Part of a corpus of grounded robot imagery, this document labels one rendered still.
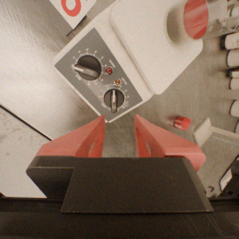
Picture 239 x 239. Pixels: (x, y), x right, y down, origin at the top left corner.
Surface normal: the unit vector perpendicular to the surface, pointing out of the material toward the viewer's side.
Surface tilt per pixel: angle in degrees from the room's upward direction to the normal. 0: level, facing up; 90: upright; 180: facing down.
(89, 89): 30
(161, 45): 0
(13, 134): 0
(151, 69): 0
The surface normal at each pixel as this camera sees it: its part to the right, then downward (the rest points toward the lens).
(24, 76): 0.44, 0.27
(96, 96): 0.03, 0.59
